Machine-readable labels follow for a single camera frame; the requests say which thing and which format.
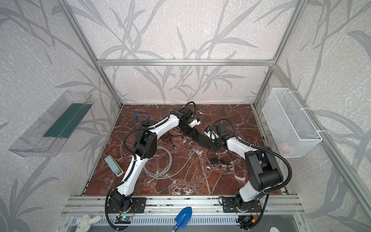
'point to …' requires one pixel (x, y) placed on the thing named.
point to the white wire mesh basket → (292, 133)
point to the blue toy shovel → (183, 218)
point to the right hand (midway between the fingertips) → (213, 137)
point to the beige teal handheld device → (113, 166)
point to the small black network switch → (203, 140)
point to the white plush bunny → (84, 223)
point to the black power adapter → (217, 161)
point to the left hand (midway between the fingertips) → (198, 133)
